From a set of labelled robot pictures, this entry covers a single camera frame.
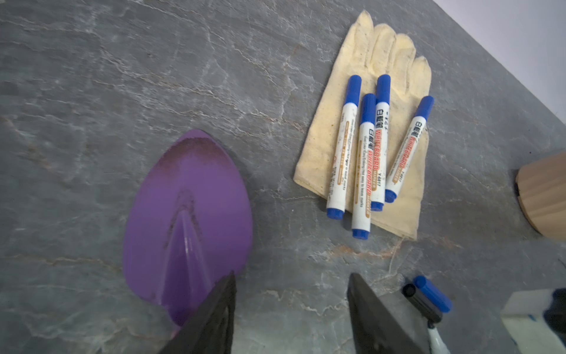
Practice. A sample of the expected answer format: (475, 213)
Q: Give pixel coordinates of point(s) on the white marker pen three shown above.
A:
(381, 137)

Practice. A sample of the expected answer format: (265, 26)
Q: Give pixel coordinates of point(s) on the white marker pen two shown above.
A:
(361, 217)

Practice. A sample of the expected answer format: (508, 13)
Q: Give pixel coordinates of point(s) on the tan pot with green plant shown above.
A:
(541, 195)

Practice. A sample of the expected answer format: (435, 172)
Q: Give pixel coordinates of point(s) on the blue pen cap five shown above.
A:
(437, 297)

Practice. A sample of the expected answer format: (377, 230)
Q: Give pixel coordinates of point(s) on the white marker pen six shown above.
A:
(437, 345)

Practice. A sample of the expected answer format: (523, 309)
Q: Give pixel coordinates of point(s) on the black pen cap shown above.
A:
(426, 308)

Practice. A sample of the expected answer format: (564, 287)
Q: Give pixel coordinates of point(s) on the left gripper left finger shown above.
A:
(211, 328)

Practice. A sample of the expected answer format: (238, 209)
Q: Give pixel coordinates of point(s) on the white marker pen one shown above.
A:
(336, 202)

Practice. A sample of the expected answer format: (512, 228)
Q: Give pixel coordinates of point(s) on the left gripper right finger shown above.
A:
(383, 324)

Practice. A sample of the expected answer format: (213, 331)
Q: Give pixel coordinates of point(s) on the white marker pen four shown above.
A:
(396, 177)

